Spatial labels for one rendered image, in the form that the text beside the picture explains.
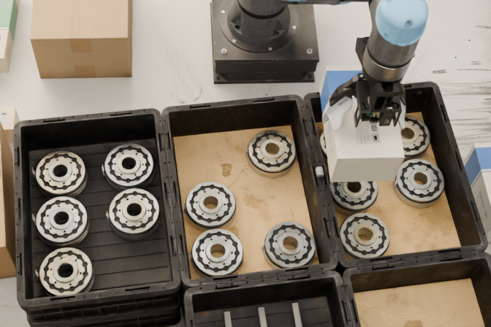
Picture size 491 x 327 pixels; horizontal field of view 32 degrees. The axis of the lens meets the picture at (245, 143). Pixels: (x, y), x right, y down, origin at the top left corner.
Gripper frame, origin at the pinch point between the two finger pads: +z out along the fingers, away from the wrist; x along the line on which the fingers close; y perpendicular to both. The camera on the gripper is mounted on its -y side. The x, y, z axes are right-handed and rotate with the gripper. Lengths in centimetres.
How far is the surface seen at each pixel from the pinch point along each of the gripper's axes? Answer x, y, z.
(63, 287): -56, 22, 24
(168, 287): -36.1, 25.5, 17.5
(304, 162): -7.7, -2.9, 22.7
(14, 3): -74, -57, 37
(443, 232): 20.9, 11.6, 27.6
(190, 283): -32.1, 24.8, 17.5
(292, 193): -10.0, 1.8, 27.7
